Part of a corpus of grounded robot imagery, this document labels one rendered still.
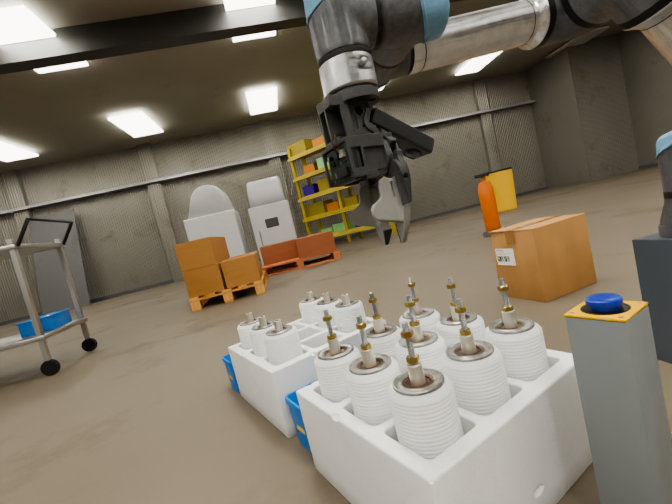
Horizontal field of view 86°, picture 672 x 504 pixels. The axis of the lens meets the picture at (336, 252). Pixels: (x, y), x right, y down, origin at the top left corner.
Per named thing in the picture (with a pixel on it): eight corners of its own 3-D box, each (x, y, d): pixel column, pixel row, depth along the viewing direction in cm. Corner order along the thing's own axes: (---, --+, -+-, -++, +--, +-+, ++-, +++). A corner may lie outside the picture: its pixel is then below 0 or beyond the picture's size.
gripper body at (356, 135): (329, 193, 52) (309, 109, 51) (377, 184, 56) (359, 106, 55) (357, 182, 45) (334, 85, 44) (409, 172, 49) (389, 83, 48)
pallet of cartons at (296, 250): (335, 254, 572) (329, 230, 568) (342, 258, 496) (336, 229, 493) (264, 272, 558) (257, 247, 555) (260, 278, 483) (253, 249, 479)
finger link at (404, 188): (388, 211, 51) (369, 153, 51) (397, 209, 51) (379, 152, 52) (408, 201, 46) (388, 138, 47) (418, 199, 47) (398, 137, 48)
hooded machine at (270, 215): (305, 261, 584) (282, 170, 572) (263, 272, 575) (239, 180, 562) (302, 258, 660) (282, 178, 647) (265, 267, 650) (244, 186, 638)
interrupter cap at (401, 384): (436, 400, 47) (435, 395, 47) (385, 396, 51) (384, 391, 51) (450, 372, 54) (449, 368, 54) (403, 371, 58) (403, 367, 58)
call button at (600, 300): (595, 305, 50) (592, 291, 50) (630, 307, 46) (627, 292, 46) (581, 315, 48) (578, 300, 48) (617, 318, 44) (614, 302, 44)
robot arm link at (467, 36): (558, -4, 75) (340, 47, 67) (607, -45, 64) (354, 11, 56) (571, 51, 76) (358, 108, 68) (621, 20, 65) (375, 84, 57)
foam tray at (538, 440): (438, 389, 97) (423, 326, 96) (603, 450, 64) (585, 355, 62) (315, 469, 77) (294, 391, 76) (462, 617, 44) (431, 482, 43)
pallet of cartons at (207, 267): (274, 278, 454) (261, 228, 449) (264, 293, 344) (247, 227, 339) (212, 293, 448) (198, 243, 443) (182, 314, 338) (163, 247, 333)
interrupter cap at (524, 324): (501, 339, 61) (500, 335, 61) (481, 326, 68) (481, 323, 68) (544, 328, 61) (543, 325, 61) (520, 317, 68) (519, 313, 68)
